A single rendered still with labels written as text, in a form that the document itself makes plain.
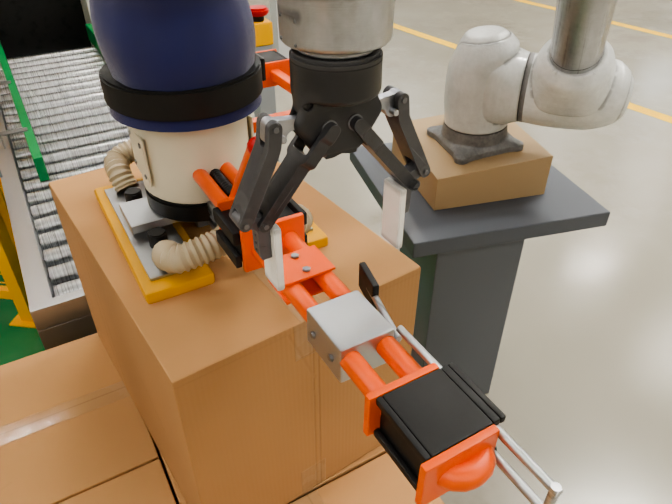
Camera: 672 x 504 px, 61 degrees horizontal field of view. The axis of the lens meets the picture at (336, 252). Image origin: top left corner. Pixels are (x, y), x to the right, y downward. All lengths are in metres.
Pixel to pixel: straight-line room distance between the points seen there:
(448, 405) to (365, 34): 0.30
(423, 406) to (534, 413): 1.50
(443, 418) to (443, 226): 0.89
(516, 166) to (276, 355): 0.85
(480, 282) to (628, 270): 1.18
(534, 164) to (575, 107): 0.19
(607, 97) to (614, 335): 1.19
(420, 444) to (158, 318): 0.46
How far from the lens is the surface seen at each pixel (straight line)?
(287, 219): 0.69
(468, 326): 1.72
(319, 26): 0.44
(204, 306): 0.82
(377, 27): 0.45
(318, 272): 0.63
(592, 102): 1.33
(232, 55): 0.80
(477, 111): 1.39
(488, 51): 1.35
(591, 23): 1.18
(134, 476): 1.16
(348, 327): 0.56
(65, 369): 1.39
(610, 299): 2.51
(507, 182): 1.45
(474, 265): 1.57
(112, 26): 0.81
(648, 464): 1.99
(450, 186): 1.38
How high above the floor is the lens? 1.47
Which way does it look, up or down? 36 degrees down
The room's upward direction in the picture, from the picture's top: straight up
